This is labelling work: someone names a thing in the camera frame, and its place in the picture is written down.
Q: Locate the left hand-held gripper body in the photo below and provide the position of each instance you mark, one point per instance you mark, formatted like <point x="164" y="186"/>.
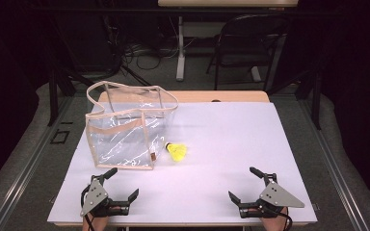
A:
<point x="94" y="195"/>

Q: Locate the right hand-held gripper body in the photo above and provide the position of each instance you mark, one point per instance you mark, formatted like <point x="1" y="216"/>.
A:
<point x="277" y="196"/>

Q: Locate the clear plastic bag beige trim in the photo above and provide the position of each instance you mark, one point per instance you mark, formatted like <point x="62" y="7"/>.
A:
<point x="122" y="134"/>

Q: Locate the yellow shuttlecock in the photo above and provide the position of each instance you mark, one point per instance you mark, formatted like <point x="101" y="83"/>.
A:
<point x="177" y="151"/>

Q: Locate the person's right hand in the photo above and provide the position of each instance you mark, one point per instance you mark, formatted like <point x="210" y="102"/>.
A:
<point x="274" y="223"/>

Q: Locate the person's left hand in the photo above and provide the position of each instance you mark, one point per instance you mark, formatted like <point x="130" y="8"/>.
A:
<point x="98" y="223"/>

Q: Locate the white table mat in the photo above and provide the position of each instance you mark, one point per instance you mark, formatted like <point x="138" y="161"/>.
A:
<point x="224" y="154"/>

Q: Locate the wooden table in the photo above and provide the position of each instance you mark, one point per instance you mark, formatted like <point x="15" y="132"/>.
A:
<point x="237" y="96"/>

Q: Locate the black folding chair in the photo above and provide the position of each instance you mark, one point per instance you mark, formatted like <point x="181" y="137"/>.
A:
<point x="247" y="35"/>

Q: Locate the white desk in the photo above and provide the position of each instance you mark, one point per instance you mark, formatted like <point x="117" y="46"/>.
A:
<point x="181" y="48"/>

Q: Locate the black floor socket frame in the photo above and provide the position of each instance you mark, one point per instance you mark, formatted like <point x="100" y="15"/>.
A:
<point x="54" y="137"/>

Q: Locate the black metal frame post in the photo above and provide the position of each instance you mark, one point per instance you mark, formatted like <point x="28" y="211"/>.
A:
<point x="316" y="99"/>
<point x="53" y="96"/>

